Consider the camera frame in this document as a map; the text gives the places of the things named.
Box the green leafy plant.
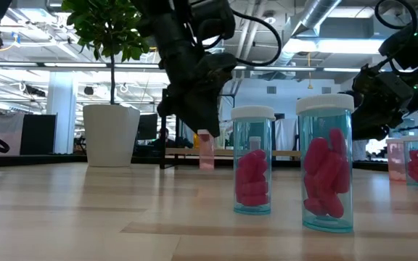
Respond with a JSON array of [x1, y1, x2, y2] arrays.
[[60, 0, 152, 106]]

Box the wooden shelf black metal legs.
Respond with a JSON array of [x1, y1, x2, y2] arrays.
[[159, 88, 303, 170]]

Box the black partition panel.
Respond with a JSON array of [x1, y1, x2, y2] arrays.
[[19, 114, 58, 156]]

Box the teal bottle with pink pills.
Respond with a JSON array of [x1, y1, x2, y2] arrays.
[[230, 105, 276, 216], [296, 94, 356, 233], [401, 135, 418, 189]]

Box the yellow hanging cord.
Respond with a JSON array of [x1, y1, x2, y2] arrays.
[[306, 52, 314, 91]]

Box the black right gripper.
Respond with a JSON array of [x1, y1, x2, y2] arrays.
[[353, 65, 414, 141]]

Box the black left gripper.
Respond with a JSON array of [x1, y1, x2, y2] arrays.
[[157, 59, 231, 138]]

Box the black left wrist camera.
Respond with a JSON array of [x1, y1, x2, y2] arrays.
[[194, 53, 238, 86]]

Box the pale yellow pill bottle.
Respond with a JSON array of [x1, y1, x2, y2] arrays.
[[248, 136, 262, 153]]

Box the person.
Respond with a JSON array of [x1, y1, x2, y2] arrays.
[[157, 126, 176, 149]]

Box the long ceiling light strip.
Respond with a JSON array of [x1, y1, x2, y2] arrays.
[[0, 60, 418, 75]]

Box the black aluminium crossbar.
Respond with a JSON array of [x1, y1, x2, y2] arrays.
[[131, 155, 304, 167]]

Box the white building pillar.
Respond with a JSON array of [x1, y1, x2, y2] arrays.
[[46, 71, 79, 155]]

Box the white plant pot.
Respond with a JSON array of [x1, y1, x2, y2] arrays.
[[82, 103, 142, 168]]

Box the silver ventilation duct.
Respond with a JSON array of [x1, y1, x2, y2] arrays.
[[266, 0, 343, 79]]

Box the black office monitor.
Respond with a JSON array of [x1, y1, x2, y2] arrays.
[[137, 113, 159, 141]]

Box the pink pill bottle white cap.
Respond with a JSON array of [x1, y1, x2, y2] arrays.
[[385, 138, 408, 182], [197, 129, 216, 171]]

